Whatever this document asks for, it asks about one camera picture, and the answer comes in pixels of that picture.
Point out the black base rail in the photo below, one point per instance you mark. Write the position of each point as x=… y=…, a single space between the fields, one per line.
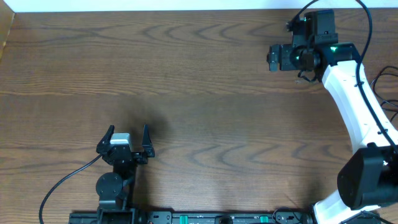
x=138 y=216

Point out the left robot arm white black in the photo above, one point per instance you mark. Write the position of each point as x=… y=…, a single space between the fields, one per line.
x=115 y=189

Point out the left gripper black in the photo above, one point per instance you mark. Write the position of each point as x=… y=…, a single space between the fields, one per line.
x=137 y=156

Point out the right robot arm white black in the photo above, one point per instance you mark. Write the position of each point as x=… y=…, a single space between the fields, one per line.
x=368 y=181

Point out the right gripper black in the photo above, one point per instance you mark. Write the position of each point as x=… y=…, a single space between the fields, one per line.
x=273 y=57

